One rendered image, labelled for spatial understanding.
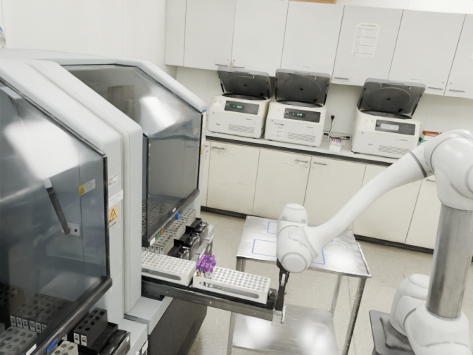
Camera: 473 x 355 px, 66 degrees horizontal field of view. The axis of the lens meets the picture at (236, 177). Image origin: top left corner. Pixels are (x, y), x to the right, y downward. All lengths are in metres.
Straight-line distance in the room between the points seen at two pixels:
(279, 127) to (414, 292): 2.39
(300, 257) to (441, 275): 0.44
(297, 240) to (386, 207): 2.71
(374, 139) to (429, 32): 1.05
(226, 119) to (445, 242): 2.77
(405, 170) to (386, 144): 2.35
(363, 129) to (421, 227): 1.11
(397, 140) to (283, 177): 1.11
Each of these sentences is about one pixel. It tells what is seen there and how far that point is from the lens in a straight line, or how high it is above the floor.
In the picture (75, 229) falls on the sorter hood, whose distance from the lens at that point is 1.04.
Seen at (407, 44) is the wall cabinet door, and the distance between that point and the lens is 3.86.
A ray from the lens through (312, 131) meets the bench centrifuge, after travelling 3.58.
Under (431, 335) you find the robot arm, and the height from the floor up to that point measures 0.93.
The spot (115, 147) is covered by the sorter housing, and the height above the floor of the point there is 1.40.
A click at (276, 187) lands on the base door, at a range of 3.74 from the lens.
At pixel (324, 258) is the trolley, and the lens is 1.83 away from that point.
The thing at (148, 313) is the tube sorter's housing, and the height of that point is 0.73.
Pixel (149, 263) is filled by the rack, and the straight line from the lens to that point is 1.57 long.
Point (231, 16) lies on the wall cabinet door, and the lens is 3.93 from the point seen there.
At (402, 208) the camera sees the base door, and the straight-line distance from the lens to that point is 3.84.
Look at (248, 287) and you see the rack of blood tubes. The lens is 1.47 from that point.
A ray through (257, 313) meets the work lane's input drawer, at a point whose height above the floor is 0.78.
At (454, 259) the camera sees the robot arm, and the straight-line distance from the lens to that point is 1.27.
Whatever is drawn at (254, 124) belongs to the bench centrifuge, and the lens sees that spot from 3.61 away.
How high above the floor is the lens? 1.71
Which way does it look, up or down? 19 degrees down
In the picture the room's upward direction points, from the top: 6 degrees clockwise
